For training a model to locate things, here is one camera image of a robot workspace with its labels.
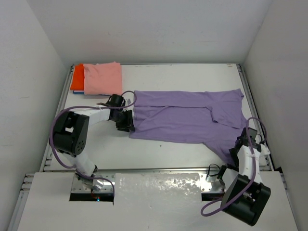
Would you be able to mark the aluminium left table rail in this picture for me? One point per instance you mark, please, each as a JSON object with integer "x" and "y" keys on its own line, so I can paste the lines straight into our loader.
{"x": 48, "y": 154}

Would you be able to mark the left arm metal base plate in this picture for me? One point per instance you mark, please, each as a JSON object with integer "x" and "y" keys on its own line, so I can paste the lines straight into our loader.
{"x": 101, "y": 185}

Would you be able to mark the purple t-shirt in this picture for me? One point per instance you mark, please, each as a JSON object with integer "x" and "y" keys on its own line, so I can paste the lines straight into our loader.
{"x": 214, "y": 119}

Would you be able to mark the aluminium front table rail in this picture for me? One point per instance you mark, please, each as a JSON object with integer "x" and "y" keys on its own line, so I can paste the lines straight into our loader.
{"x": 212, "y": 170}

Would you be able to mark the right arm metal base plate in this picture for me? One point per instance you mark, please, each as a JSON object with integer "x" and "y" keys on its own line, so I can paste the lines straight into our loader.
{"x": 211, "y": 184}

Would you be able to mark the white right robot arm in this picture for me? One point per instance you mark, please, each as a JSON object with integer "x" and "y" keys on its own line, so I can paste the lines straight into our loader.
{"x": 244, "y": 194}

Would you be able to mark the aluminium right table rail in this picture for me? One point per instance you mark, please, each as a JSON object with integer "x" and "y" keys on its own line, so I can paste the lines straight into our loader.
{"x": 266, "y": 164}

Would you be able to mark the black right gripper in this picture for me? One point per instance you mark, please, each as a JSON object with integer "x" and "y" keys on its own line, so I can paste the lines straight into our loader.
{"x": 235, "y": 159}

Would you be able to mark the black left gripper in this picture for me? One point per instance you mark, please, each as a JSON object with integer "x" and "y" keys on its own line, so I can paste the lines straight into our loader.
{"x": 128, "y": 120}

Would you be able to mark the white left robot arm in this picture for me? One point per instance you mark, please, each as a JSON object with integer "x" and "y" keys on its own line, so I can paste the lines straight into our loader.
{"x": 69, "y": 132}

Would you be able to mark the folded pink t-shirt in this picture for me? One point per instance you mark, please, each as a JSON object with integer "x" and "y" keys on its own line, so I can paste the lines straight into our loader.
{"x": 103, "y": 79}

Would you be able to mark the folded orange t-shirt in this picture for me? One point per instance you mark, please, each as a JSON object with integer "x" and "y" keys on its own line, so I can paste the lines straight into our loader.
{"x": 78, "y": 78}

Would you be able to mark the white foam front cover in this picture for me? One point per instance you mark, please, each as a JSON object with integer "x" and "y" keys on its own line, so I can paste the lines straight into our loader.
{"x": 144, "y": 202}

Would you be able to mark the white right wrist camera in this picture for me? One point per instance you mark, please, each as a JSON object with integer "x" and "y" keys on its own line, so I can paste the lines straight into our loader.
{"x": 264, "y": 150}

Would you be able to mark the aluminium table rail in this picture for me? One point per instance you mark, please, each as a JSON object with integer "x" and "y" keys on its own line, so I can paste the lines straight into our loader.
{"x": 212, "y": 170}
{"x": 48, "y": 154}
{"x": 266, "y": 164}

